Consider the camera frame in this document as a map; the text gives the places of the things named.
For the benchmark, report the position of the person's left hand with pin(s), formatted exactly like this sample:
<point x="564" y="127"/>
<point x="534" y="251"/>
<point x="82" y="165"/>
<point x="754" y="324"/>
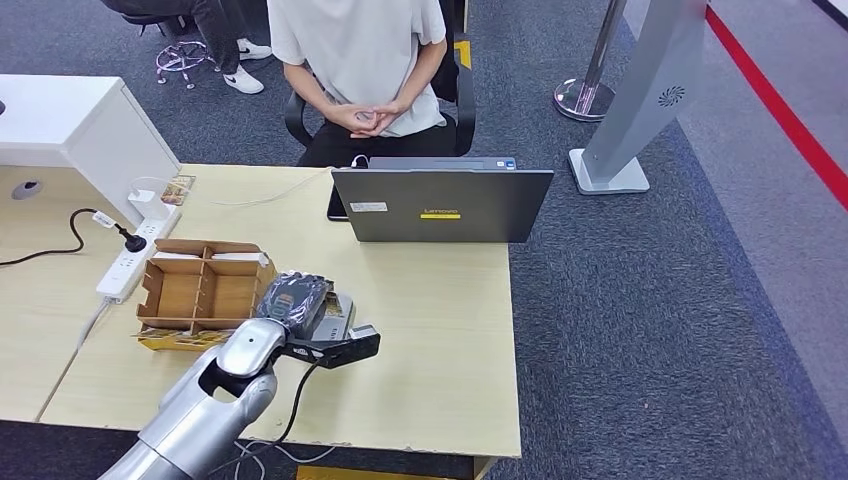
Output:
<point x="387" y="119"/>

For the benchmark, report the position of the picture card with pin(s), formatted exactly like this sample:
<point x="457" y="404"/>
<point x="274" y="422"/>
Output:
<point x="179" y="190"/>

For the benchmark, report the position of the grey card reader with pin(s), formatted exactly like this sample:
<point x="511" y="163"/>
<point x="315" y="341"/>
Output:
<point x="338" y="324"/>

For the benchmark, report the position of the person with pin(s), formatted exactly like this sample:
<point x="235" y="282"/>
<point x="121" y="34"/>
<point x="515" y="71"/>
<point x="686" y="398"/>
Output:
<point x="364" y="46"/>
<point x="205" y="26"/>

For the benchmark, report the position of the black smartphone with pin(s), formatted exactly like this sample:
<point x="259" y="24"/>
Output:
<point x="334" y="208"/>

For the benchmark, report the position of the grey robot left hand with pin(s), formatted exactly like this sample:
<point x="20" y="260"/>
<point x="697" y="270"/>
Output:
<point x="295" y="301"/>

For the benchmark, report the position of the wooden card organizer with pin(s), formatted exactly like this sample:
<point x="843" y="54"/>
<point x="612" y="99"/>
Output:
<point x="175" y="295"/>

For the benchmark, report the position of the black office chair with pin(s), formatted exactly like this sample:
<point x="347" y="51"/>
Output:
<point x="464" y="112"/>

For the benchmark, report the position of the grey kiosk stand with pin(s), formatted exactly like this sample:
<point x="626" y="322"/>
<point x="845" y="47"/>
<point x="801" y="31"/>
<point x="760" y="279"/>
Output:
<point x="642" y="86"/>

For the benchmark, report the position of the white cards stack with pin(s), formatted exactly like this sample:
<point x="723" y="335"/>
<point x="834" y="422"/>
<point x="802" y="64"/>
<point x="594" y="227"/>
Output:
<point x="235" y="257"/>

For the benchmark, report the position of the yellow box base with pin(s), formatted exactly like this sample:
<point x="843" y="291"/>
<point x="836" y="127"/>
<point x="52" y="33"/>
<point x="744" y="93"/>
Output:
<point x="172" y="342"/>

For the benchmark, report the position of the yellow box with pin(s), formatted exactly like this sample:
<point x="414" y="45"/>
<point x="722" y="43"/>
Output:
<point x="358" y="474"/>

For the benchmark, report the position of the person's right forearm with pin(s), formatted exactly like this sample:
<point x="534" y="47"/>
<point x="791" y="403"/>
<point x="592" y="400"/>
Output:
<point x="311" y="89"/>

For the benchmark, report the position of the chrome stool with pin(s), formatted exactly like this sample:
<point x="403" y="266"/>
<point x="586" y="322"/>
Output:
<point x="177" y="58"/>

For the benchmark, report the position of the white cabinet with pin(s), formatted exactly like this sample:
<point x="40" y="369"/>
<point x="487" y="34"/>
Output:
<point x="99" y="126"/>

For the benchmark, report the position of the white power strip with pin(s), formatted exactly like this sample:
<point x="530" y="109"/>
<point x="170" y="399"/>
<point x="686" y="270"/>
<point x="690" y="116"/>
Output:
<point x="129" y="264"/>

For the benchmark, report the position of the white charger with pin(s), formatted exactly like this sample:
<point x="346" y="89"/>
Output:
<point x="149" y="204"/>

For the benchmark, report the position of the grey Lenovo laptop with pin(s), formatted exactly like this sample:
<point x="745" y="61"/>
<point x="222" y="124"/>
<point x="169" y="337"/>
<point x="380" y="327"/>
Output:
<point x="450" y="205"/>

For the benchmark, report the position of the person's right hand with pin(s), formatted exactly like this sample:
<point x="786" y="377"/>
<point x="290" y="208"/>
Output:
<point x="344" y="116"/>

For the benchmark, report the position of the person's left forearm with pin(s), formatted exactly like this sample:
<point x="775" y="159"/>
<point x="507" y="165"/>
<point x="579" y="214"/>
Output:
<point x="424" y="76"/>

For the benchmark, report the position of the chrome stanchion post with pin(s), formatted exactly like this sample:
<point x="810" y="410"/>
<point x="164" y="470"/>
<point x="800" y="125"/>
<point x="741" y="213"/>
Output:
<point x="586" y="96"/>

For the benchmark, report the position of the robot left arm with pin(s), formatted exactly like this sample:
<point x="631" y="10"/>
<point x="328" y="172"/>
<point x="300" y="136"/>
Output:
<point x="192" y="417"/>

